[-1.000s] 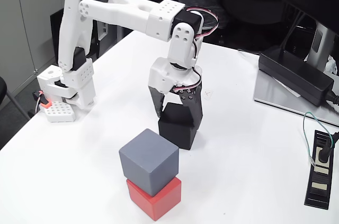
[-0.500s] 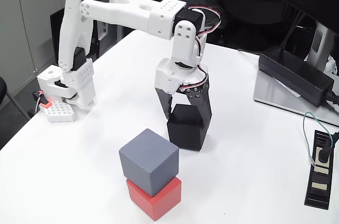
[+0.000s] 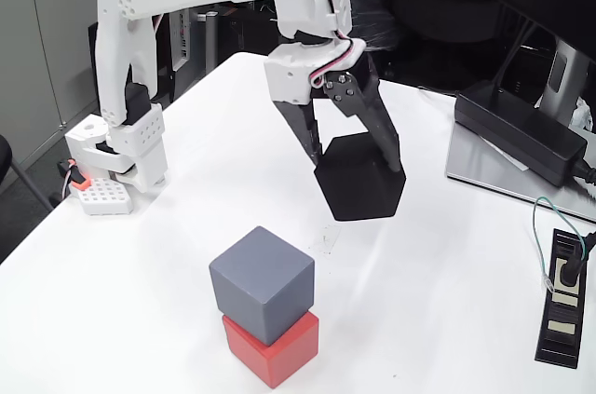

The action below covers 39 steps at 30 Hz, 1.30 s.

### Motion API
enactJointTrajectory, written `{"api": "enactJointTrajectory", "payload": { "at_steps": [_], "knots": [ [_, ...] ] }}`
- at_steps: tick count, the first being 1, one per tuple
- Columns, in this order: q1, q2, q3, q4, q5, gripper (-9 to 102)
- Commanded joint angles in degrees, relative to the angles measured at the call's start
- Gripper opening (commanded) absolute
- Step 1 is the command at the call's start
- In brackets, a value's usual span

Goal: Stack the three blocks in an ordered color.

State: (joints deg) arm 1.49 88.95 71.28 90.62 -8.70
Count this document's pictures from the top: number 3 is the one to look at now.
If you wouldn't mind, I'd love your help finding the black cube block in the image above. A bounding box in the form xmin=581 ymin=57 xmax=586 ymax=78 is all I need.
xmin=313 ymin=132 xmax=407 ymax=222

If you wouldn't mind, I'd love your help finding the grey cube block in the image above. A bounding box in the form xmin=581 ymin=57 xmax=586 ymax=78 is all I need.
xmin=208 ymin=225 xmax=316 ymax=347

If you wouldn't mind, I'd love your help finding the black computer tower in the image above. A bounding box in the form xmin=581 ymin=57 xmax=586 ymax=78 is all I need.
xmin=216 ymin=2 xmax=283 ymax=64

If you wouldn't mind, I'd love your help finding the bin with plastic bag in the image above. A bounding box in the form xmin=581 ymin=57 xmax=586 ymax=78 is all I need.
xmin=346 ymin=0 xmax=404 ymax=53

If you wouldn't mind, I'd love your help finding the silver monitor stand base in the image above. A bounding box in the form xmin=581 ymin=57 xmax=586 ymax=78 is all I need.
xmin=445 ymin=121 xmax=596 ymax=223

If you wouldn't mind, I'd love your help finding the black power adapter brick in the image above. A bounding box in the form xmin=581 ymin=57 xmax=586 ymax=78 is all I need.
xmin=454 ymin=79 xmax=589 ymax=188

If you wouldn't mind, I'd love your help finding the silver monitor stand neck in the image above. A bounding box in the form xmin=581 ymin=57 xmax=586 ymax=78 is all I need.
xmin=535 ymin=37 xmax=592 ymax=128

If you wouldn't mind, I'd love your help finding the crumpled white plastic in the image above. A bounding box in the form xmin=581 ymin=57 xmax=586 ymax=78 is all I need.
xmin=568 ymin=96 xmax=596 ymax=134

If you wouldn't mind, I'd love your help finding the red cube block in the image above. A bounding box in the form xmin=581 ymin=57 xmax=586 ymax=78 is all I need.
xmin=221 ymin=311 xmax=320 ymax=389

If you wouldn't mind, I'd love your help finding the black power plug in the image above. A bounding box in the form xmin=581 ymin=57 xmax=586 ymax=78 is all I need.
xmin=556 ymin=230 xmax=596 ymax=288

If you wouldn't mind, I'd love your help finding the black chair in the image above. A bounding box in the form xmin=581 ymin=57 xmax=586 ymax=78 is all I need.
xmin=0 ymin=134 xmax=55 ymax=213

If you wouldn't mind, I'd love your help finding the black power strip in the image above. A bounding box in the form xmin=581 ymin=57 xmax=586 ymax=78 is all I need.
xmin=534 ymin=227 xmax=590 ymax=370

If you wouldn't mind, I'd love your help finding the red white arm cable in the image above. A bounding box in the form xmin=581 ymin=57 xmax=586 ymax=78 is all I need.
xmin=309 ymin=0 xmax=369 ymax=88

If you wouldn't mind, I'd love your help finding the green thin cable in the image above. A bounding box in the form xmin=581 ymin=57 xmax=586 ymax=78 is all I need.
xmin=532 ymin=196 xmax=586 ymax=292

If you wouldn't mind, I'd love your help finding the black adapter cable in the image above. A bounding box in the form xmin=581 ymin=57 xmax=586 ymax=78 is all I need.
xmin=570 ymin=156 xmax=596 ymax=186

